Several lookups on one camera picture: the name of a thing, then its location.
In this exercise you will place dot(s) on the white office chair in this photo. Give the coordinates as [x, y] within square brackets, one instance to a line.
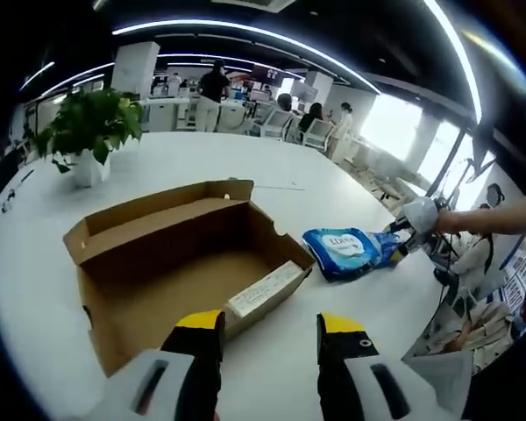
[278, 125]
[319, 133]

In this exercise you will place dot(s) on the blue crinkled soft packet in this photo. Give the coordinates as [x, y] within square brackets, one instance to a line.
[390, 245]

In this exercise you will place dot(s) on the green potted plant white pot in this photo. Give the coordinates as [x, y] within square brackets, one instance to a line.
[92, 123]

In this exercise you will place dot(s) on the ceiling air vent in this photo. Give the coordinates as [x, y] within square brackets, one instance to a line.
[254, 3]

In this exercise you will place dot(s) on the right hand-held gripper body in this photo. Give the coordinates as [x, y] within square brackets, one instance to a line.
[421, 212]

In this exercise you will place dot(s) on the person's dark clothing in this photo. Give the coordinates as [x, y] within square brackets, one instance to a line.
[508, 394]

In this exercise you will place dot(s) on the black stand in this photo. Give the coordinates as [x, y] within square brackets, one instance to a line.
[453, 162]

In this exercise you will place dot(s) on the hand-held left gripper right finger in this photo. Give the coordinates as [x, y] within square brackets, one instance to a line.
[342, 346]

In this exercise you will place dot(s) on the curved ceiling light strip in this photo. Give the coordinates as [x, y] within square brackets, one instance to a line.
[245, 30]
[460, 57]

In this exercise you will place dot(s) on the white printed carton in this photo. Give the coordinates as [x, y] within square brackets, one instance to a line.
[265, 289]

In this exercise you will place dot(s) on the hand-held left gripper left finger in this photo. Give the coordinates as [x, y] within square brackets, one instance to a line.
[197, 351]

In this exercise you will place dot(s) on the brown cardboard shoe box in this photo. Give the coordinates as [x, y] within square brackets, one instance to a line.
[166, 280]

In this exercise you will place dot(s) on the grey mesh office chair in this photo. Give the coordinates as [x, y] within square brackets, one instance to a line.
[442, 377]

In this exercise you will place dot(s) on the blue wet wipes pack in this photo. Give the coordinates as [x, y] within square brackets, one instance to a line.
[342, 252]

